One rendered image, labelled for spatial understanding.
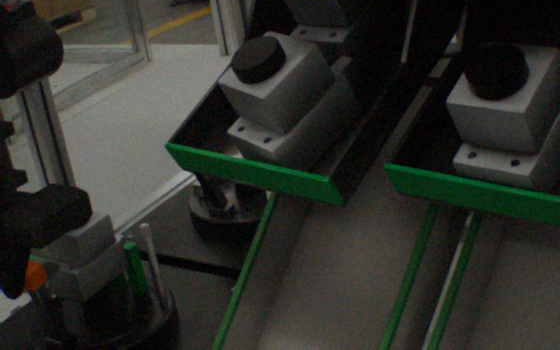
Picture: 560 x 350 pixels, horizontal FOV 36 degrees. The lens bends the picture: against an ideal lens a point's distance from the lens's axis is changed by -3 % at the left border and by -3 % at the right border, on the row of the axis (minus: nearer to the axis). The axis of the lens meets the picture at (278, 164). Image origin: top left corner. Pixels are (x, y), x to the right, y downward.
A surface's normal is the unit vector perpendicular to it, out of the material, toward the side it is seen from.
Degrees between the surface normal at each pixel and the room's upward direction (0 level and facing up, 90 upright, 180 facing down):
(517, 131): 115
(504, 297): 45
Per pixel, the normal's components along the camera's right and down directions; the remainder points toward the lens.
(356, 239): -0.58, -0.36
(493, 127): -0.53, 0.74
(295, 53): -0.42, -0.65
